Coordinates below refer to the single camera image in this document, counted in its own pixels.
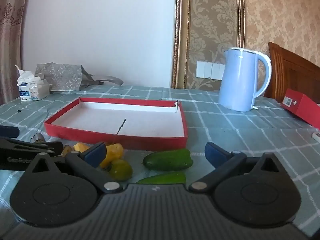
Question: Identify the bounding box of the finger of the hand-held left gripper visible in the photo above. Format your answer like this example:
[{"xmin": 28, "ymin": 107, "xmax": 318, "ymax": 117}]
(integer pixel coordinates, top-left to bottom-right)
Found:
[
  {"xmin": 0, "ymin": 126, "xmax": 20, "ymax": 138},
  {"xmin": 0, "ymin": 137, "xmax": 63, "ymax": 156}
]

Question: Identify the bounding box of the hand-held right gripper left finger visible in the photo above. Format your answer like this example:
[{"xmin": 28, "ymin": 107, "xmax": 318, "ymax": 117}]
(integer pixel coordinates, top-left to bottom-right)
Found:
[{"xmin": 24, "ymin": 142, "xmax": 123, "ymax": 193}]

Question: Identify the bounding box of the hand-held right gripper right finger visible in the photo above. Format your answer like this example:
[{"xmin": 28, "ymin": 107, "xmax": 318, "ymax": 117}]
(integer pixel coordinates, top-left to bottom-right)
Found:
[{"xmin": 188, "ymin": 142, "xmax": 288, "ymax": 193}]

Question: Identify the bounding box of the dark sugarcane piece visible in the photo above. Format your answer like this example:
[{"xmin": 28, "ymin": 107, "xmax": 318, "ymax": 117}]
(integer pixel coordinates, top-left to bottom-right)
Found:
[{"xmin": 30, "ymin": 133, "xmax": 47, "ymax": 143}]

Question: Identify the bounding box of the pale yellow jackfruit piece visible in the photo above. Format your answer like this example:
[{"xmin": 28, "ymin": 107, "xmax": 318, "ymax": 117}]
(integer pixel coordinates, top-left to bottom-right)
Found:
[{"xmin": 100, "ymin": 143, "xmax": 124, "ymax": 168}]

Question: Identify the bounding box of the orange-yellow jackfruit piece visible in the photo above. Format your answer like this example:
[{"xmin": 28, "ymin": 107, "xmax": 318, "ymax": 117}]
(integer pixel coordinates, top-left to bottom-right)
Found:
[{"xmin": 72, "ymin": 142, "xmax": 90, "ymax": 153}]

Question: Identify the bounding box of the green tomato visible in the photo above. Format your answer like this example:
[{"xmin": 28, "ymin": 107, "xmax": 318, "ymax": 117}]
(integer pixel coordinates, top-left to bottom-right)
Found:
[{"xmin": 109, "ymin": 159, "xmax": 133, "ymax": 181}]

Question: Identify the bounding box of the red shallow cardboard box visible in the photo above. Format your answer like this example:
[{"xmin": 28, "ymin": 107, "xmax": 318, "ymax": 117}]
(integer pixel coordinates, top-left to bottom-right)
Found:
[{"xmin": 44, "ymin": 97, "xmax": 188, "ymax": 151}]

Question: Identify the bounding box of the bitten green cucumber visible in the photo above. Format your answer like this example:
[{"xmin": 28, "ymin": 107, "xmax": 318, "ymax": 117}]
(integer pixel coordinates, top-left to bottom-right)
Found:
[{"xmin": 143, "ymin": 149, "xmax": 194, "ymax": 172}]

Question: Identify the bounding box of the whole green cucumber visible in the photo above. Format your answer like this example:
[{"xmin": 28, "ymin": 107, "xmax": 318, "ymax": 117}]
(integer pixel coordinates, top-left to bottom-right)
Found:
[{"xmin": 136, "ymin": 172, "xmax": 187, "ymax": 184}]

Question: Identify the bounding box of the black twig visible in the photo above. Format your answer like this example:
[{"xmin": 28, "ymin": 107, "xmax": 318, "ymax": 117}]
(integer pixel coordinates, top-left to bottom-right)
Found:
[{"xmin": 116, "ymin": 119, "xmax": 127, "ymax": 135}]

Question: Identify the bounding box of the green checked tablecloth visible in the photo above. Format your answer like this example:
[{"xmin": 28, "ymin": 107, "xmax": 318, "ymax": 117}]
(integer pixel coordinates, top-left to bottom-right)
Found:
[{"xmin": 0, "ymin": 84, "xmax": 320, "ymax": 240}]

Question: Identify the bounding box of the white tissue pack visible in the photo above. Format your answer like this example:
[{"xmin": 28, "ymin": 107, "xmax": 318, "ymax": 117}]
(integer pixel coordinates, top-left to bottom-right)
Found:
[{"xmin": 15, "ymin": 64, "xmax": 50, "ymax": 102}]

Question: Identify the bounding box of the grey patterned gift bag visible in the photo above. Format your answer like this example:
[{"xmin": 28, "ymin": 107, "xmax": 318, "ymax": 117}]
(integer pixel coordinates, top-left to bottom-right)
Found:
[{"xmin": 36, "ymin": 63, "xmax": 124, "ymax": 91}]

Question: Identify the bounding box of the light blue electric kettle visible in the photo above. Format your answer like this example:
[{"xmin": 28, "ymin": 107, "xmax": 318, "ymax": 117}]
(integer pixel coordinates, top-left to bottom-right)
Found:
[{"xmin": 219, "ymin": 47, "xmax": 272, "ymax": 112}]

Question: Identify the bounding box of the brown patterned curtain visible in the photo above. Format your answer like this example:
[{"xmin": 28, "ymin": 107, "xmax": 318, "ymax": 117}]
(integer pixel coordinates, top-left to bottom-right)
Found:
[{"xmin": 0, "ymin": 0, "xmax": 33, "ymax": 105}]

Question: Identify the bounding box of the red rectangular box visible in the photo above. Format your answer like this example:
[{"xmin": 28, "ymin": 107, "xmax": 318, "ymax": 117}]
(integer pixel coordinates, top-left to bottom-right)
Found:
[{"xmin": 282, "ymin": 88, "xmax": 320, "ymax": 130}]

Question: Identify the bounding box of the brown wooden chair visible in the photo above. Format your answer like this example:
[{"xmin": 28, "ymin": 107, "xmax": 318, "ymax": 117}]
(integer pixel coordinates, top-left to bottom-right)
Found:
[{"xmin": 264, "ymin": 42, "xmax": 320, "ymax": 105}]

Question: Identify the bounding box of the gold framed wallpaper panel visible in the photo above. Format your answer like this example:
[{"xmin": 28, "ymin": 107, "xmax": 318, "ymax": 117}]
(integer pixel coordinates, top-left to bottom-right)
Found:
[{"xmin": 171, "ymin": 0, "xmax": 245, "ymax": 90}]

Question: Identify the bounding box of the white wall switch panel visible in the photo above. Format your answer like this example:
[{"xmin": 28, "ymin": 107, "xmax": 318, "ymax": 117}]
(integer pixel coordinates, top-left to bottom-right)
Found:
[{"xmin": 196, "ymin": 60, "xmax": 225, "ymax": 80}]

